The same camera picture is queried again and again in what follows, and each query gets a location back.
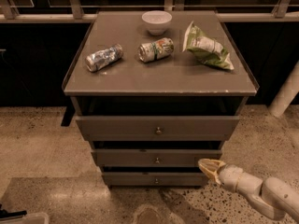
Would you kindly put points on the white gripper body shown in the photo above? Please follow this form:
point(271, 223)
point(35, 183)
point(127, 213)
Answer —
point(230, 176)

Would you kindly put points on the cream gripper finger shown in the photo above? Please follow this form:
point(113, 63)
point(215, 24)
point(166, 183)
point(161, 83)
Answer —
point(211, 174)
point(211, 164)

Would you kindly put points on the grey drawer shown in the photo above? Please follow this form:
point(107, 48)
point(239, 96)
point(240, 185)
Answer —
point(152, 157)
point(157, 128)
point(154, 179)

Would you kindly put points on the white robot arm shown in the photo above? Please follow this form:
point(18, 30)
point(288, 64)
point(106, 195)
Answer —
point(271, 197)

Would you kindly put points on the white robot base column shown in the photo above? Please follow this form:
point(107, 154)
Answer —
point(286, 94)

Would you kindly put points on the grey drawer cabinet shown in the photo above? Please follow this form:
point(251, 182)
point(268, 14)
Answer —
point(177, 85)

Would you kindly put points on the grey bottom drawer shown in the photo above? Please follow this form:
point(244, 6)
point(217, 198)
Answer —
point(154, 179)

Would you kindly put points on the grey top drawer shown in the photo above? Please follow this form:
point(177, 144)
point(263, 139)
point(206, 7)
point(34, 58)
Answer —
point(157, 128)

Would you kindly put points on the green chip bag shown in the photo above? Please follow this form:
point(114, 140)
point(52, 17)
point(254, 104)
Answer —
point(206, 50)

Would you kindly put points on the silver green orange can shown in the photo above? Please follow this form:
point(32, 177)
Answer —
point(154, 51)

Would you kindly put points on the white bowl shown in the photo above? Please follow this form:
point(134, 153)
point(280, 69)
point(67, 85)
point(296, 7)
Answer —
point(157, 21)

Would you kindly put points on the crushed silver blue can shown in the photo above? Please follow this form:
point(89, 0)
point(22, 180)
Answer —
point(102, 58)

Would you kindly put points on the metal window railing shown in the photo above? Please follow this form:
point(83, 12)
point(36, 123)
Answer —
point(85, 10)

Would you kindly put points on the black object bottom left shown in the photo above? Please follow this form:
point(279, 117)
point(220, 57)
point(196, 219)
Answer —
point(22, 217)

